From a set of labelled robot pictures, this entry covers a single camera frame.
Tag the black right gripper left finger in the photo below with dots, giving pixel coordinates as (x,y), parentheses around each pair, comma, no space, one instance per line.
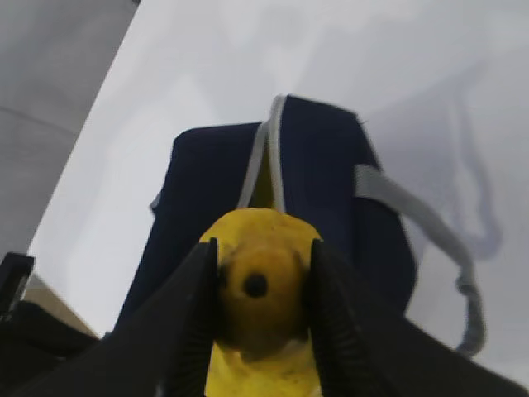
(163,349)

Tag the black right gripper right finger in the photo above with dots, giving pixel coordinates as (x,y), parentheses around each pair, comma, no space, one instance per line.
(362,347)

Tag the yellow pear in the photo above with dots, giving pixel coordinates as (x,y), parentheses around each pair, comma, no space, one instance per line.
(262,345)

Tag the navy blue lunch bag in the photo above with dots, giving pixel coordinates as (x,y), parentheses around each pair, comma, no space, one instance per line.
(314,161)

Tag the black object under table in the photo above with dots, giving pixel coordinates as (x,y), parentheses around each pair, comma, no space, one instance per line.
(33,340)

